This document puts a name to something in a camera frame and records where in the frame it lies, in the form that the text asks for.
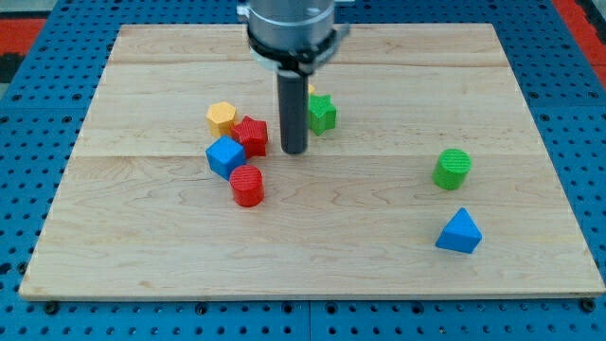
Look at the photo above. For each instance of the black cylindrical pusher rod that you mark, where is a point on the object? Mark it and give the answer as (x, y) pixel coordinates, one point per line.
(293, 109)

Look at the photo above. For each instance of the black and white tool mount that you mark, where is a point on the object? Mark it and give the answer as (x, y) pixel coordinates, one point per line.
(303, 61)

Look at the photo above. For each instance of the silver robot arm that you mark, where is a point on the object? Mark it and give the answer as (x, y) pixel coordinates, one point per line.
(292, 38)

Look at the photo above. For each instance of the green star block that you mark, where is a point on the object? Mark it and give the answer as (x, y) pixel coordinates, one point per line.
(322, 114)

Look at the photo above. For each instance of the red star block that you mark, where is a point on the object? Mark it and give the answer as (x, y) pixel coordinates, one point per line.
(252, 134)

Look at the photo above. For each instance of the yellow hexagon block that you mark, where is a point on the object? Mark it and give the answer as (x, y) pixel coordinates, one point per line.
(221, 118)

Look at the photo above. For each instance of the blue cube block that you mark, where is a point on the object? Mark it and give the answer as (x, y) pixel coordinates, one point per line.
(225, 155)

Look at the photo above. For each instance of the red cylinder block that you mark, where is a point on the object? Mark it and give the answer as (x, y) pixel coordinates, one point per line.
(247, 185)

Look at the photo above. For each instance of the wooden board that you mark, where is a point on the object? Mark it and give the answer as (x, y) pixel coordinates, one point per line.
(139, 214)

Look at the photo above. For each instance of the green cylinder block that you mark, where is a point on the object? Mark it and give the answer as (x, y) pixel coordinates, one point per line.
(451, 169)

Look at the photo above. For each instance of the blue triangle block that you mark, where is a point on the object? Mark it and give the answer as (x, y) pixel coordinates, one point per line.
(460, 234)

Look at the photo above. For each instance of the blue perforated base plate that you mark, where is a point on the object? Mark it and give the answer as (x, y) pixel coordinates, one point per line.
(47, 99)

